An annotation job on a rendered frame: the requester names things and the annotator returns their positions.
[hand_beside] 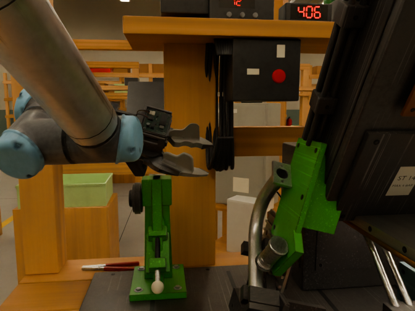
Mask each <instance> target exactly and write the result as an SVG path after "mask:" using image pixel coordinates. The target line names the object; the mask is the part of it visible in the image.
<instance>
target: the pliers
mask: <svg viewBox="0 0 415 311"><path fill-rule="evenodd" d="M139 264H140V263H139V261H135V262H119V263H107V264H99V265H83V266H82V270H104V271H117V272H119V271H132V270H134V267H128V266H136V265H139Z"/></svg>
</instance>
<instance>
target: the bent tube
mask: <svg viewBox="0 0 415 311"><path fill-rule="evenodd" d="M281 186H283V187H286V188H291V187H292V183H291V165H288V164H285V163H281V162H277V161H274V160H273V161H272V175H271V177H270V178H269V179H268V181H267V182H266V183H265V185H264V186H263V187H262V189H261V190H260V192H259V194H258V196H257V198H256V201H255V203H254V207H253V211H252V214H251V219H250V223H249V233H248V287H249V286H250V285H252V286H257V287H261V288H263V287H264V279H263V271H262V270H260V269H258V267H257V266H256V263H255V258H256V256H257V255H258V254H259V253H260V252H261V251H262V228H263V223H264V217H265V214H266V210H267V208H268V205H269V203H270V201H271V199H272V198H273V196H274V195H275V193H276V192H277V191H278V190H279V189H280V187H281Z"/></svg>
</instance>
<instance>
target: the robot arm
mask: <svg viewBox="0 0 415 311"><path fill-rule="evenodd" d="M0 64H1V65H2V66H3V67H4V68H5V69H6V70H7V71H8V72H9V73H10V74H11V75H12V76H13V77H14V78H15V80H16V81H17V82H18V83H19V84H20V85H21V86H22V87H23V88H24V89H23V90H21V92H20V94H19V97H18V98H17V100H16V102H15V107H14V117H15V122H14V123H13V124H12V125H11V126H10V127H9V128H8V129H7V130H5V131H3V132H2V135H1V137H0V170H1V171H2V172H4V173H5V174H7V175H9V176H11V177H14V178H18V179H28V178H31V177H33V176H35V175H37V174H38V172H40V171H42V169H43V168H44V166H45V165H67V164H101V163H115V164H118V163H121V162H125V163H126V164H127V165H128V167H129V169H130V170H131V171H132V173H133V174H134V175H135V176H145V173H146V170H147V168H148V167H150V168H151V169H153V170H154V171H156V172H159V173H162V174H166V175H173V176H189V177H200V176H208V174H209V172H207V171H205V170H203V169H201V168H195V167H194V165H193V157H192V156H191V155H190V154H188V153H186V152H183V153H181V154H179V155H175V154H172V153H170V152H164V151H163V149H164V148H165V147H166V146H167V143H168V142H169V143H170V144H171V145H172V146H173V147H181V146H188V147H198V148H200V149H206V148H210V147H213V144H212V143H211V142H209V141H208V140H206V139H204V138H202V137H199V125H198V124H196V123H190V124H189V125H187V126H186V127H185V128H184V129H181V130H180V129H173V128H171V127H170V126H171V123H172V112H170V111H167V110H163V109H159V108H157V107H153V106H149V105H145V108H144V110H138V111H141V112H140V114H139V115H138V111H137V113H136V114H133V113H130V112H126V111H123V110H119V104H117V103H114V102H111V103H110V102H109V100H108V98H107V96H106V95H105V93H104V91H103V90H102V88H101V87H100V85H99V83H98V81H97V80H96V78H95V77H94V75H93V73H92V71H91V70H90V68H89V66H88V65H87V63H86V62H85V60H84V58H83V56H82V55H81V54H80V51H79V50H78V48H77V47H76V45H75V43H74V42H73V40H72V38H71V37H70V35H69V33H68V32H67V30H66V29H65V26H64V25H63V23H62V22H61V20H60V18H59V17H58V15H57V14H56V11H55V10H54V8H53V7H52V5H51V3H50V2H49V0H0ZM153 109H154V110H153ZM164 112H165V113H164Z"/></svg>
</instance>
